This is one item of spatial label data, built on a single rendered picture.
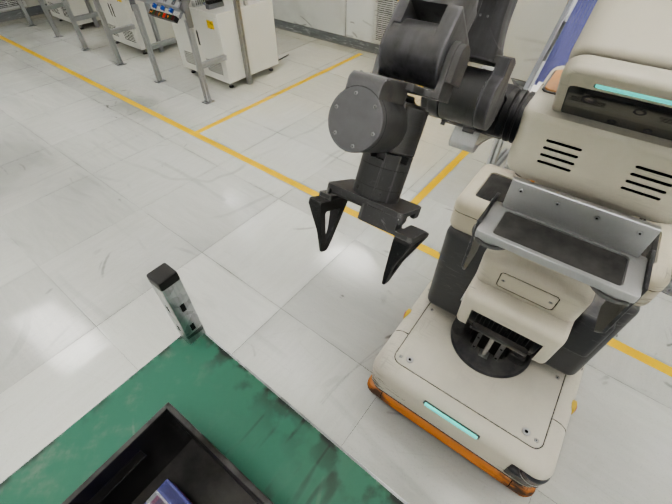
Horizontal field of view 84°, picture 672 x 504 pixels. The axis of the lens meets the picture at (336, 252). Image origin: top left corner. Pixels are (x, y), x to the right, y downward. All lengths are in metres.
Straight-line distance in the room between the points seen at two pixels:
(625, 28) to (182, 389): 0.73
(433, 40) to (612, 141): 0.35
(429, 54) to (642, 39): 0.28
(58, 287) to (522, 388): 2.13
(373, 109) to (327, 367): 1.39
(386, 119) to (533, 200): 0.43
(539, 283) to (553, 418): 0.66
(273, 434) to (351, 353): 1.15
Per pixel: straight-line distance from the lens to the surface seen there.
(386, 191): 0.42
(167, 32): 5.22
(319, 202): 0.45
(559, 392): 1.49
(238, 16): 3.83
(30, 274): 2.50
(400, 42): 0.42
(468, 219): 1.16
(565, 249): 0.71
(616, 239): 0.74
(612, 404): 1.92
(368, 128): 0.35
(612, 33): 0.61
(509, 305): 0.91
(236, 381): 0.59
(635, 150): 0.68
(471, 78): 0.60
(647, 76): 0.59
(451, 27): 0.41
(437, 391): 1.34
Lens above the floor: 1.48
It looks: 46 degrees down
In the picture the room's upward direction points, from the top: straight up
